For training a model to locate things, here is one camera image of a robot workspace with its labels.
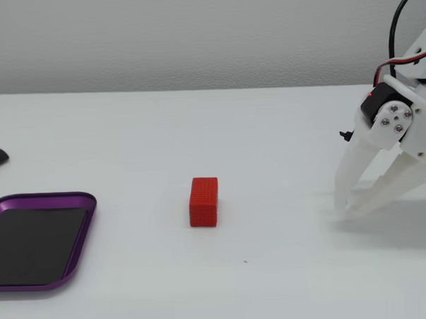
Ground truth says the black round cable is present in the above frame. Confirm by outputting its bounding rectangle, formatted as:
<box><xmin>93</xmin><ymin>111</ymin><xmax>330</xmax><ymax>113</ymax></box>
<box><xmin>386</xmin><ymin>0</ymin><xmax>426</xmax><ymax>79</ymax></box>

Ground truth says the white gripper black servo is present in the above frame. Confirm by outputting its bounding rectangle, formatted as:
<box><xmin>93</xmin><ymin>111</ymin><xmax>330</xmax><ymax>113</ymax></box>
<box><xmin>329</xmin><ymin>72</ymin><xmax>426</xmax><ymax>221</ymax></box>

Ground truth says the red perforated cube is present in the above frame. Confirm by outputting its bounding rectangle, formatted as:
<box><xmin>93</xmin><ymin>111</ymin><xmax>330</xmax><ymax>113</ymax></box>
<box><xmin>187</xmin><ymin>176</ymin><xmax>221</xmax><ymax>228</ymax></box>

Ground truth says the red white black servo cable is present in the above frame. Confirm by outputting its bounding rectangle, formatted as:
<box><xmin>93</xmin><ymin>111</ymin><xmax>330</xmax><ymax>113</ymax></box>
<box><xmin>372</xmin><ymin>47</ymin><xmax>426</xmax><ymax>90</ymax></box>

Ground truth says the purple metal tray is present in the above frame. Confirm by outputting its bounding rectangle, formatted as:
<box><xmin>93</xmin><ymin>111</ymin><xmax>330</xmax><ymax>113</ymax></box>
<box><xmin>0</xmin><ymin>190</ymin><xmax>101</xmax><ymax>293</ymax></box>

